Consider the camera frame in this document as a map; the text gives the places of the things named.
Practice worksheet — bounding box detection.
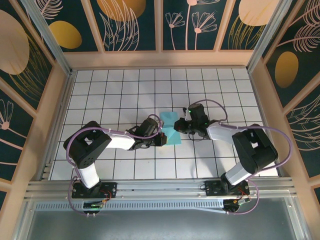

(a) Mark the light blue paper sheet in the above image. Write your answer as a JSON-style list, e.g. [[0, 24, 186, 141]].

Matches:
[[159, 111, 183, 146]]

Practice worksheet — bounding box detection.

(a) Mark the grey metal sheet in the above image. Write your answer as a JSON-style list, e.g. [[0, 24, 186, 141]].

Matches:
[[24, 209, 301, 240]]

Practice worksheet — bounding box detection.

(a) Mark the small circuit board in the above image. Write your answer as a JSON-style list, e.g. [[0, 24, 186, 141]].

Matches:
[[223, 198, 252, 209], [83, 201, 104, 210]]

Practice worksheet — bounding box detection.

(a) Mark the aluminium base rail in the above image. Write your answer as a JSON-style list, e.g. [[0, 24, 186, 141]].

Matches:
[[24, 177, 297, 201]]

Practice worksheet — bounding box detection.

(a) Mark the aluminium side rail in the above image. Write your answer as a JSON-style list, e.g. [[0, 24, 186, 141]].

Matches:
[[11, 71, 76, 240], [247, 69, 311, 240]]

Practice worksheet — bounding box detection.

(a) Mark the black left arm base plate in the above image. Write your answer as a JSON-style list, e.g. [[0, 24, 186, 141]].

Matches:
[[71, 181, 118, 199]]

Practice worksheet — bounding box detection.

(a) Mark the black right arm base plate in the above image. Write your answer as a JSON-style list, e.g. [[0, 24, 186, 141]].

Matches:
[[204, 180, 251, 199]]

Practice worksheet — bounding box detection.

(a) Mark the grey slotted cable duct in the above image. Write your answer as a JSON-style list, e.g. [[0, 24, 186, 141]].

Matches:
[[34, 200, 226, 213]]

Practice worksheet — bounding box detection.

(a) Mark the aluminium corner post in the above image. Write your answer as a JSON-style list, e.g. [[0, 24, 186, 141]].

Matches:
[[19, 0, 75, 77], [245, 0, 302, 74]]

